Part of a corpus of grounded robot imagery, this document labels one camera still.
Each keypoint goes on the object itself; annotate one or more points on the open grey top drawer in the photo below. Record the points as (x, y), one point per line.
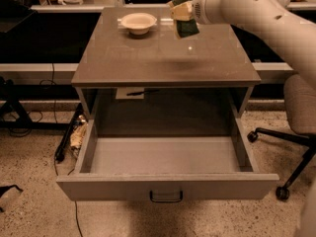
(166, 143)

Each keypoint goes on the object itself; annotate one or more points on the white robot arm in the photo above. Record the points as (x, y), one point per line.
(290, 37)

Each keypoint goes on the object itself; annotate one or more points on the crumpled wrapper on floor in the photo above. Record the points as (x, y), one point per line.
(78, 132)

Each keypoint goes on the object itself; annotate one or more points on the grey cabinet with glossy top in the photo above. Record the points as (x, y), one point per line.
(113, 58)

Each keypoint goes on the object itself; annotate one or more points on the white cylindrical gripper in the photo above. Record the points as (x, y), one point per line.
(198, 11)

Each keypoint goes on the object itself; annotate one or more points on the long white bench rail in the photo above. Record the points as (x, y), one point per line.
(62, 73)

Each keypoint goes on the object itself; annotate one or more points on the white label with black pen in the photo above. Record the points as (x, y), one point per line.
(133, 93)

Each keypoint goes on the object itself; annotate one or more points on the white paper bowl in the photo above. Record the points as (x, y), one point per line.
(138, 23)

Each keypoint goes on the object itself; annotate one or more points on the black desk leg stand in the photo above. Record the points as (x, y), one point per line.
(12, 103)

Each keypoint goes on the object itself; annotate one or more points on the green and yellow sponge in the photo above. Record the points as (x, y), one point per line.
(184, 29)

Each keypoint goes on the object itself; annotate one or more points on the black power strip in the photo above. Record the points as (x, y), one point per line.
(59, 155)

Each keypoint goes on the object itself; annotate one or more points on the black drawer handle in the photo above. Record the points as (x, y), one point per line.
(166, 198)

